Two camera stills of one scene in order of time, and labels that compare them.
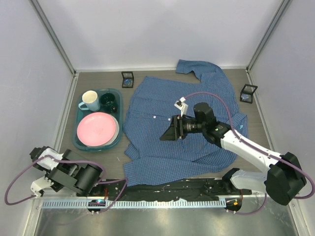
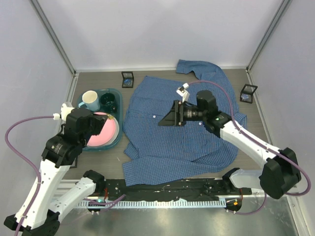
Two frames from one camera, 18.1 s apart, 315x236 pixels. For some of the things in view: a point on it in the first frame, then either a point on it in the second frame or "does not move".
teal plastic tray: x=78 y=113 does not move
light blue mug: x=90 y=98 does not move
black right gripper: x=176 y=130 to x=175 y=117
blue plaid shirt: x=154 y=103 does not move
